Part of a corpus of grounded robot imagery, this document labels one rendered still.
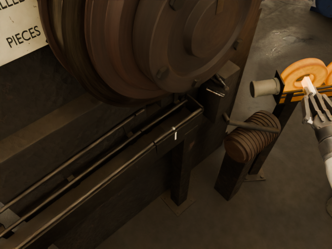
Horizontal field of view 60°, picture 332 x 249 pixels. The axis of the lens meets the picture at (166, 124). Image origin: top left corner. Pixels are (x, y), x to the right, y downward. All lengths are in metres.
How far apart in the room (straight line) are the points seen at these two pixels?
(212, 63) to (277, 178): 1.16
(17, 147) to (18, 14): 0.29
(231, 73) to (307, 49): 1.60
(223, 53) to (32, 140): 0.46
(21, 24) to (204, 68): 0.34
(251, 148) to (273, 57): 1.31
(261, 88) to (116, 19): 0.71
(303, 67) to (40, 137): 0.81
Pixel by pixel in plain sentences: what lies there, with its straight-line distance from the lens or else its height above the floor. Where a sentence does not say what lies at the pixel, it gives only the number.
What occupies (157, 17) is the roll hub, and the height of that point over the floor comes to 1.18.
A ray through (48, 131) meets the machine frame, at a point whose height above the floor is 0.87.
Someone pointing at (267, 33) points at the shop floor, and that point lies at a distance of 2.52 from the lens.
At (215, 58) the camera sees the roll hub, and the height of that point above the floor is 1.02.
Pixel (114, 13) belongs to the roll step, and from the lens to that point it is 0.45.
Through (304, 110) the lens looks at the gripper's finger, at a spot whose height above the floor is 0.71.
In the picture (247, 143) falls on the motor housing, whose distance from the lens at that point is 1.09.
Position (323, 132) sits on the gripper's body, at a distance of 0.97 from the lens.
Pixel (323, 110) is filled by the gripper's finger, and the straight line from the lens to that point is 1.03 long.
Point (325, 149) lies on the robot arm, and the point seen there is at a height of 0.71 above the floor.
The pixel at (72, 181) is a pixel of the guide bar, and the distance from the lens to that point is 0.85.
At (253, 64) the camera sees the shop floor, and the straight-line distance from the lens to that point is 2.20.
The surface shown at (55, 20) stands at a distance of 0.49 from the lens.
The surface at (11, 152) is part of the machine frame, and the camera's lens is 0.72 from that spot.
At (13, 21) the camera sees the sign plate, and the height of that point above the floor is 1.13.
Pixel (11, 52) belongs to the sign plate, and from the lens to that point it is 0.60.
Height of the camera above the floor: 1.42
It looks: 54 degrees down
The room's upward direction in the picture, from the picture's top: straight up
